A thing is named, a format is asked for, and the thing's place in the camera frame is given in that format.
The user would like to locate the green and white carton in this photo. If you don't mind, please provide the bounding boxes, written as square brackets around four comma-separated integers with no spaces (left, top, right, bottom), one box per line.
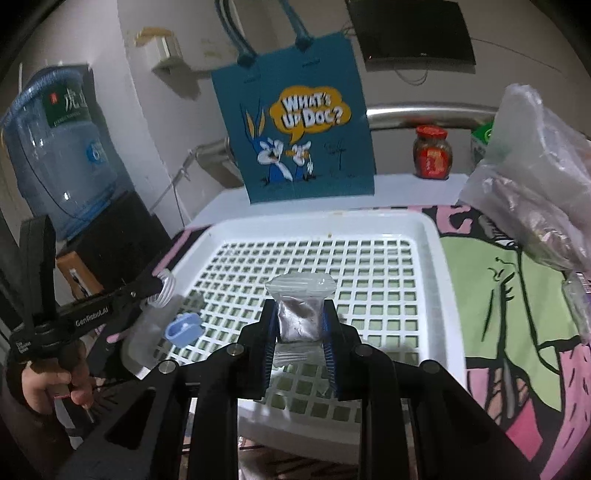
[470,117,497,164]

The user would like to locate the blue cartoon rabbit tote bag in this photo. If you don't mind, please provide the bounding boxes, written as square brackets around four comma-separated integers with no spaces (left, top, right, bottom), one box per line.
[211,0,377,204]

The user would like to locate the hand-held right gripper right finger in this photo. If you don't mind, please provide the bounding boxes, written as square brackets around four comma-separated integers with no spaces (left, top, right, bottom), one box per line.
[322,299,541,480]

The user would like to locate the red-lidded sauce jar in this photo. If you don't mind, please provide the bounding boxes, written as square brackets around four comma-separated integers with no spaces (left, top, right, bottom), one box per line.
[412,124,453,180]

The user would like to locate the dark block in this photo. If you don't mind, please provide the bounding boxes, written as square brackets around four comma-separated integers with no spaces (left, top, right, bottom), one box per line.
[264,272,338,344]

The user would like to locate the white slotted plastic tray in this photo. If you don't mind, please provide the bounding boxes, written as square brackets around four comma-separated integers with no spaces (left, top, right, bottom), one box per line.
[154,210,469,467]

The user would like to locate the white wall socket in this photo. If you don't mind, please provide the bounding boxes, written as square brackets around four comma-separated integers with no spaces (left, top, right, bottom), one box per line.
[136,28,183,72]

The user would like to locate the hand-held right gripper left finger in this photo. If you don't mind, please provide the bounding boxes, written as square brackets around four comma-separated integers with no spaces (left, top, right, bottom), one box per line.
[60,299,279,480]

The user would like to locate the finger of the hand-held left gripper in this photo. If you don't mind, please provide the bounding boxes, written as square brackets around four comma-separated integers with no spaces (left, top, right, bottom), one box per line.
[90,316,145,341]
[115,271,168,305]

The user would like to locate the cardboard box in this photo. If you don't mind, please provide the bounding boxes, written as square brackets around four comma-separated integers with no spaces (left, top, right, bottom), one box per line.
[55,251,105,296]

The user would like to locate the black water dispenser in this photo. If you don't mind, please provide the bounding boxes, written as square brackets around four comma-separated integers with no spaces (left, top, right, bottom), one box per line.
[55,191,174,296]

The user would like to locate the small clear packet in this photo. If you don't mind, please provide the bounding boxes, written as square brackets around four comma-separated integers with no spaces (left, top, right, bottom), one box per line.
[562,270,591,343]

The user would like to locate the clear packet of white sticks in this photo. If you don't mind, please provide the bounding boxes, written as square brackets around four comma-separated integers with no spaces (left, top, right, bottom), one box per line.
[274,348,325,371]

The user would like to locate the blue plastic clip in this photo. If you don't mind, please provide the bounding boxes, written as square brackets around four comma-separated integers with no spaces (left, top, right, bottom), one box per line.
[165,313,204,347]

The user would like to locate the blue water jug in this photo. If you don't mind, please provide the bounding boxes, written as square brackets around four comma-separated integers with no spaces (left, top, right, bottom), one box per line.
[0,65,132,243]

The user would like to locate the black wall-mounted box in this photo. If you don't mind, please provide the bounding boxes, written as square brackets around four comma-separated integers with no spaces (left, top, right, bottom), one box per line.
[346,0,476,72]

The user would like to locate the clear plastic tube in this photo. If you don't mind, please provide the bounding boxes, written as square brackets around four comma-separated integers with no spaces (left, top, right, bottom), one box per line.
[122,270,204,371]

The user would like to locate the thin black cable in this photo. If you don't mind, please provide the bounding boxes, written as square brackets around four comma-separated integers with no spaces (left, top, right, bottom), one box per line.
[151,150,195,219]

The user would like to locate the clear plastic bag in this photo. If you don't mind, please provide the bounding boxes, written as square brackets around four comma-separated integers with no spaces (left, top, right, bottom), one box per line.
[457,83,591,273]

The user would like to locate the person's left hand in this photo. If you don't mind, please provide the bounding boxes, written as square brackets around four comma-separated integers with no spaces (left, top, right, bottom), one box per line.
[19,348,95,415]

